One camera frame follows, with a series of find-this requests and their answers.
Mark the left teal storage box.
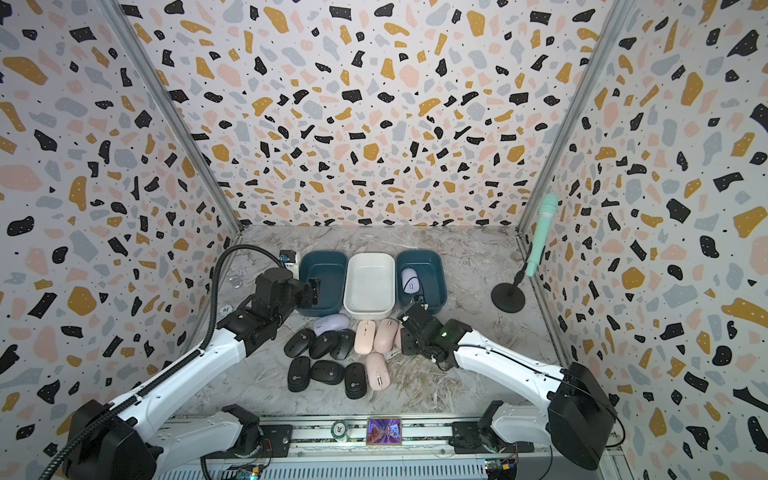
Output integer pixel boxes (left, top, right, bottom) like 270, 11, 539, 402
298, 250, 348, 317

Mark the black mouse lower middle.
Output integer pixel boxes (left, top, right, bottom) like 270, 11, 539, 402
310, 360, 345, 385

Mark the white storage box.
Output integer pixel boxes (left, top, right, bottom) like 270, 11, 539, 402
343, 252, 396, 320

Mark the black mouse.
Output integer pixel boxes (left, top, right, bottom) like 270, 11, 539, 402
308, 330, 339, 360
310, 360, 345, 385
283, 328, 316, 358
330, 329, 355, 361
344, 362, 368, 400
287, 356, 311, 393

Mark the purple mouse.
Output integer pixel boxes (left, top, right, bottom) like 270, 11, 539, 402
401, 268, 421, 295
313, 313, 350, 336

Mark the black mouse upper middle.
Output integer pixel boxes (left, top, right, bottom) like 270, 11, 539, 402
308, 330, 339, 360

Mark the round green button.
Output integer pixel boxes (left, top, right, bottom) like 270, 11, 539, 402
331, 420, 350, 443

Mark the black mouse lower right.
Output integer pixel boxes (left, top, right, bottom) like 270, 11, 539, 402
344, 362, 368, 400

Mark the black mouse upper right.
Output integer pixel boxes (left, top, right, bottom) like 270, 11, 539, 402
330, 329, 355, 361

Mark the small colourful screen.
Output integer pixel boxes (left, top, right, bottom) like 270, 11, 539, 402
365, 418, 403, 446

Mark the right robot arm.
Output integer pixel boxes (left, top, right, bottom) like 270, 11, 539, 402
398, 304, 618, 471

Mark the pink mouse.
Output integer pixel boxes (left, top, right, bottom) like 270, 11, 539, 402
365, 352, 391, 391
373, 319, 399, 354
354, 320, 376, 355

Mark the black mouse lower left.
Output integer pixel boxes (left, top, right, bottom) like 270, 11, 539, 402
287, 356, 311, 393

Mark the black mouse upper left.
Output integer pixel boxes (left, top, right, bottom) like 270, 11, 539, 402
283, 328, 316, 358

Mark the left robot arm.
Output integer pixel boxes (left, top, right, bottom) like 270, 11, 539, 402
58, 268, 319, 479

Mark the green microphone on stand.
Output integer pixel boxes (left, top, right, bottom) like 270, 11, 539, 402
491, 193, 558, 313

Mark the right teal storage box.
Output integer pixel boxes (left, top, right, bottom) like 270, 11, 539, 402
395, 250, 447, 315

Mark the aluminium front rail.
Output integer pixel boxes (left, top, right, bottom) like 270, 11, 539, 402
155, 416, 632, 479

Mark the teal storage box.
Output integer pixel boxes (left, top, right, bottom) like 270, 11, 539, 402
298, 250, 348, 317
395, 250, 447, 315

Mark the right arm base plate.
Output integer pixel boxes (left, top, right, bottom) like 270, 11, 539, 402
448, 421, 535, 456

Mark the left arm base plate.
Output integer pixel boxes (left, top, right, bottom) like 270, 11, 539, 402
226, 424, 293, 459

